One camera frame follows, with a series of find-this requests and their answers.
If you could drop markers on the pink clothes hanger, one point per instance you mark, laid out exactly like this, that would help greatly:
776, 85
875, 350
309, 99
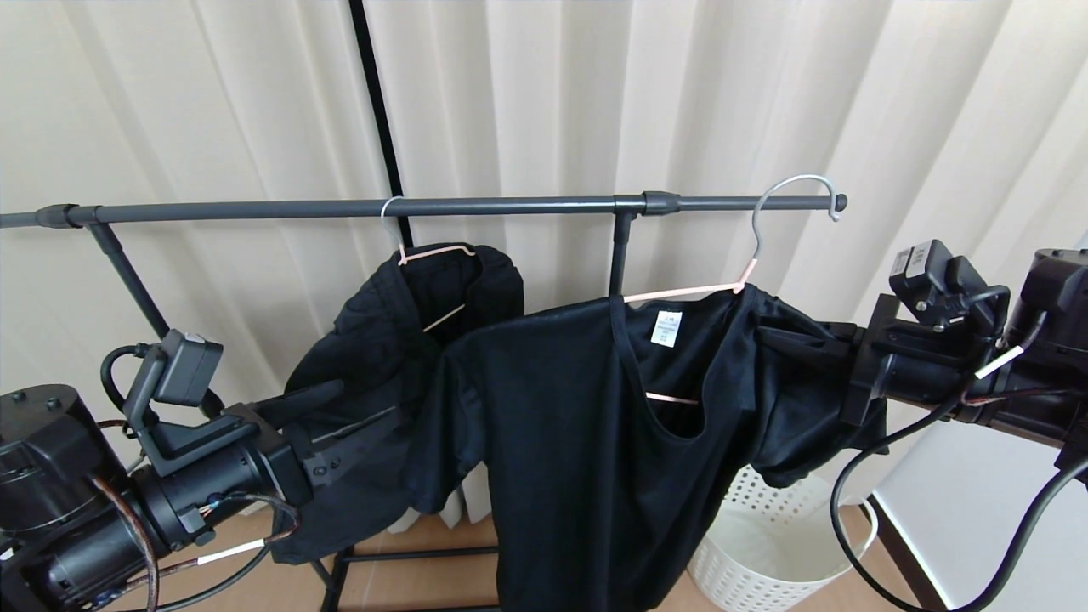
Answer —
433, 251
680, 293

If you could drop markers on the white curtain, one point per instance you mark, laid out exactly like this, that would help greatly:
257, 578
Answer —
170, 102
722, 102

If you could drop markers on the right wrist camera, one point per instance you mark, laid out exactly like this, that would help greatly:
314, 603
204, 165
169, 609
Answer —
926, 263

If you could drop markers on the black garment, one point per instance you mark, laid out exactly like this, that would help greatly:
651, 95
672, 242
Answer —
552, 467

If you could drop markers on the black shorts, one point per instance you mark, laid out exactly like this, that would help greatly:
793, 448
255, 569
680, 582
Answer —
374, 357

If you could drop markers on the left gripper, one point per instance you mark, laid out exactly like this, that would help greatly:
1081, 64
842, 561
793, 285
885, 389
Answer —
229, 484

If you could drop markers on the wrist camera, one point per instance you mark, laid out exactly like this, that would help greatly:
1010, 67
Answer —
926, 263
187, 365

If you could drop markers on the white laundry basket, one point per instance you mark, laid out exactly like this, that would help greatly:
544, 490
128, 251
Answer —
782, 552

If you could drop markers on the black clothes rack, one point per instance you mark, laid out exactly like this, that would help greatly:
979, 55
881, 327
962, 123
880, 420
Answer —
255, 210

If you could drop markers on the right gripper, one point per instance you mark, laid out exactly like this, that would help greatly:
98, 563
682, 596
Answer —
918, 374

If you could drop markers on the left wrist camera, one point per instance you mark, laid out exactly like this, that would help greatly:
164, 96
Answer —
187, 365

